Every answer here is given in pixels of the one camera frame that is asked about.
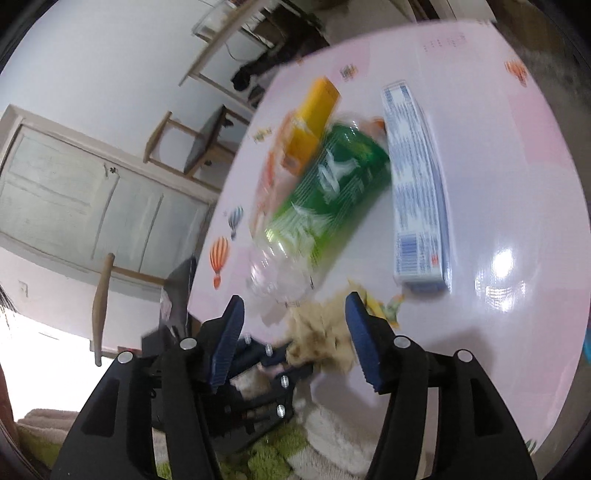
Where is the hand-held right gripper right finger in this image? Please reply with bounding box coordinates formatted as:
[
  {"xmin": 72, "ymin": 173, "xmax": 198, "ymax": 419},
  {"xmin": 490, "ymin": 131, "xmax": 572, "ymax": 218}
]
[{"xmin": 344, "ymin": 291, "xmax": 539, "ymax": 480}]

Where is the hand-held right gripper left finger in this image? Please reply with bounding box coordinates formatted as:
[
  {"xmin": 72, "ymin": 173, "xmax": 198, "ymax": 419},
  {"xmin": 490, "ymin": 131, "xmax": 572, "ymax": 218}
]
[{"xmin": 50, "ymin": 294, "xmax": 246, "ymax": 480}]

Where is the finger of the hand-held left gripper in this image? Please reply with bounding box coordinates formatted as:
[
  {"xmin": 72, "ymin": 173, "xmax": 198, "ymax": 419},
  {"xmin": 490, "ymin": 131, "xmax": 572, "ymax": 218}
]
[
  {"xmin": 217, "ymin": 374, "xmax": 298, "ymax": 444},
  {"xmin": 233, "ymin": 339, "xmax": 319, "ymax": 377}
]

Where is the brown paper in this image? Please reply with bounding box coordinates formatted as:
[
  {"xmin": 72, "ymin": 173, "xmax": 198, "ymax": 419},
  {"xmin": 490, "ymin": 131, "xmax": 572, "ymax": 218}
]
[{"xmin": 286, "ymin": 295, "xmax": 358, "ymax": 374}]

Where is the orange plastic wrapper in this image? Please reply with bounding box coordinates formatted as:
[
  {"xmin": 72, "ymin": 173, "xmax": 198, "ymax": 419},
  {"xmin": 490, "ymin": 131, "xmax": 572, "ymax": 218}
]
[{"xmin": 252, "ymin": 113, "xmax": 301, "ymax": 232}]

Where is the green labelled plastic bottle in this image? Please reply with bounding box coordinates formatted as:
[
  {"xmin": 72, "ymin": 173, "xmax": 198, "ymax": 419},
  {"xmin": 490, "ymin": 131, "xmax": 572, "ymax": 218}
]
[{"xmin": 247, "ymin": 119, "xmax": 393, "ymax": 310}]

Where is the blue and white toothpaste box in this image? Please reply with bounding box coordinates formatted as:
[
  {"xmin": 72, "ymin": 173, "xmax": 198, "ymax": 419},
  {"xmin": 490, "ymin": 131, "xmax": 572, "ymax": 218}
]
[{"xmin": 379, "ymin": 80, "xmax": 452, "ymax": 294}]

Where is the beige and green blanket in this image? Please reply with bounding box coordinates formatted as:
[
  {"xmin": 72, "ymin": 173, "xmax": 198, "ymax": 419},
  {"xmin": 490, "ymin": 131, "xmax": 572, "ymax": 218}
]
[{"xmin": 14, "ymin": 397, "xmax": 384, "ymax": 480}]

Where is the wooden chair with curved backrest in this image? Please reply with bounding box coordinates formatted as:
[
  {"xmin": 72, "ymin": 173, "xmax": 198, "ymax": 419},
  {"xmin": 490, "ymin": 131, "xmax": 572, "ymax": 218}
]
[{"xmin": 91, "ymin": 253, "xmax": 167, "ymax": 367}]

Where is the white panelled door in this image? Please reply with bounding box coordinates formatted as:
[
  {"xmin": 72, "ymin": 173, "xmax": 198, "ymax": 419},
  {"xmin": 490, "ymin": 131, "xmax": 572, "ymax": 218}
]
[{"xmin": 0, "ymin": 105, "xmax": 218, "ymax": 282}]

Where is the wooden chair with black seat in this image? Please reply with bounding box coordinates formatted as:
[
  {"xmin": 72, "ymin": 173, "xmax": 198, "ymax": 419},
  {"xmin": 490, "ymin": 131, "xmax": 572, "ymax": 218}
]
[{"xmin": 144, "ymin": 105, "xmax": 252, "ymax": 185}]

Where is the black bag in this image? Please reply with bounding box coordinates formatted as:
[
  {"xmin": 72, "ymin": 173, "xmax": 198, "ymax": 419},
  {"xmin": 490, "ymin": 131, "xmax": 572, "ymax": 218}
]
[{"xmin": 231, "ymin": 32, "xmax": 331, "ymax": 90}]

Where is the long white side table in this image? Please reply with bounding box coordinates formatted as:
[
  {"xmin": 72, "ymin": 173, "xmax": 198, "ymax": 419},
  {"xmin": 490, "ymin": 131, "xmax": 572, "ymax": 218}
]
[{"xmin": 179, "ymin": 0, "xmax": 278, "ymax": 107}]

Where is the glass bowl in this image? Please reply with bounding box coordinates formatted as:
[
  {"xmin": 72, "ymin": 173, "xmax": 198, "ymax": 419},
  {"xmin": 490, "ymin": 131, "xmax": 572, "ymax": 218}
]
[{"xmin": 191, "ymin": 0, "xmax": 259, "ymax": 38}]

